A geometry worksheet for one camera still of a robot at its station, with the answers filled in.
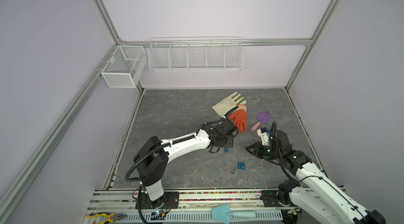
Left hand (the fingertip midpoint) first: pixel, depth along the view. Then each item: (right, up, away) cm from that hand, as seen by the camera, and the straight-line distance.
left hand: (229, 143), depth 81 cm
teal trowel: (-5, -28, -12) cm, 31 cm away
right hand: (+8, -2, -3) cm, 9 cm away
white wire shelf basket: (-18, +53, +18) cm, 59 cm away
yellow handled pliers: (-53, -30, -12) cm, 62 cm away
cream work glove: (+4, +20, +30) cm, 37 cm away
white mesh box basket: (-66, +45, +21) cm, 82 cm away
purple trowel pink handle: (+26, +11, +24) cm, 37 cm away
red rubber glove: (+10, +12, +21) cm, 26 cm away
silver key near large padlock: (+2, -15, +1) cm, 16 cm away
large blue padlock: (+7, -12, +2) cm, 14 cm away
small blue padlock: (-1, -6, +7) cm, 9 cm away
